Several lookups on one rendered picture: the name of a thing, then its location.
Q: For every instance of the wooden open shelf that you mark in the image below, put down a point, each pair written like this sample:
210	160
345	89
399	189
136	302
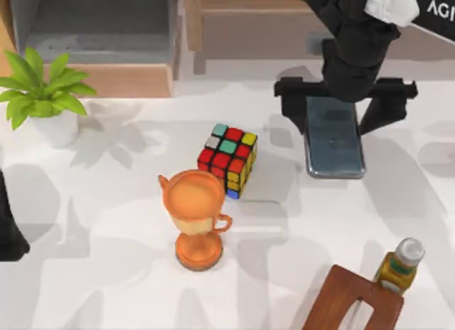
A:
256	31

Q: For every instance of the dark grey smartphone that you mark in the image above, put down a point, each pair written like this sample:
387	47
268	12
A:
334	148

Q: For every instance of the green plant in white pot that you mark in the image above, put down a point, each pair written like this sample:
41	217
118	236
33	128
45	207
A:
39	95

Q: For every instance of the yellow bottle with silver cap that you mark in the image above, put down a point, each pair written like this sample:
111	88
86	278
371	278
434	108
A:
396	269

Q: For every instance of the grey pierced drawer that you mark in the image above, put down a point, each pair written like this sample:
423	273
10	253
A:
99	35

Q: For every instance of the colourful puzzle cube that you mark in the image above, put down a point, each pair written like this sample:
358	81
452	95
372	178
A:
227	155

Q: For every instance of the wooden cupboard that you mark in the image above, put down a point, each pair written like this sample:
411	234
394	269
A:
5	35

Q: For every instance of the brown wooden tissue box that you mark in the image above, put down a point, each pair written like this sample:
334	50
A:
334	301

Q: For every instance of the orange trophy cup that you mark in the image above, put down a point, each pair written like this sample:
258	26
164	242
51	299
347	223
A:
193	202

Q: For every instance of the pale wooden drawer front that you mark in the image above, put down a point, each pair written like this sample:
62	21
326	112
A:
124	81

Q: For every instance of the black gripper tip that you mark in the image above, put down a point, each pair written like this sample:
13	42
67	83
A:
9	230

